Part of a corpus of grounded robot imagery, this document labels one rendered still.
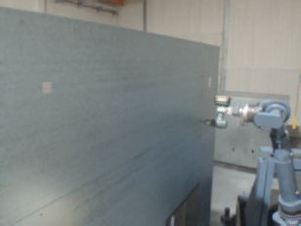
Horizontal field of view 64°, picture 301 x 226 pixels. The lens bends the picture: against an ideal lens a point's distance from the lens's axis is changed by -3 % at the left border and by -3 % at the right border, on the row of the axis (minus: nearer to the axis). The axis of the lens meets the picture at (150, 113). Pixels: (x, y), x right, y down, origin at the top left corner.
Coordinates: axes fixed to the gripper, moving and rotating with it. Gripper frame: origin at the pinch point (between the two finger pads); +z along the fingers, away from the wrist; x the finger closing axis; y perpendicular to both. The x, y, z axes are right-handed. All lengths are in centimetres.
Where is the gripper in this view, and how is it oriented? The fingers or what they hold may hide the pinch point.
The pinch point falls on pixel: (221, 110)
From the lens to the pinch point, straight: 186.2
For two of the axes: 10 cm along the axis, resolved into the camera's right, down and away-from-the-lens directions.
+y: 1.9, -9.8, 1.1
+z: -8.6, -1.1, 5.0
